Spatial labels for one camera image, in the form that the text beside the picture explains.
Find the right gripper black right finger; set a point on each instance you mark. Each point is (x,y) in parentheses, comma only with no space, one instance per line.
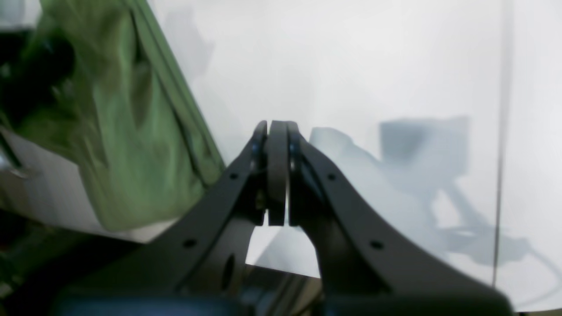
(368,268)

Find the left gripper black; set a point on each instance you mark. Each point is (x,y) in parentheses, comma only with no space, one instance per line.
(30,70)

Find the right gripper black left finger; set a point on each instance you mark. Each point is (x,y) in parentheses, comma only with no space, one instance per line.
(196,267)

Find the olive green t-shirt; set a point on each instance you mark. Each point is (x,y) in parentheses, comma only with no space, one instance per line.
(125,116)

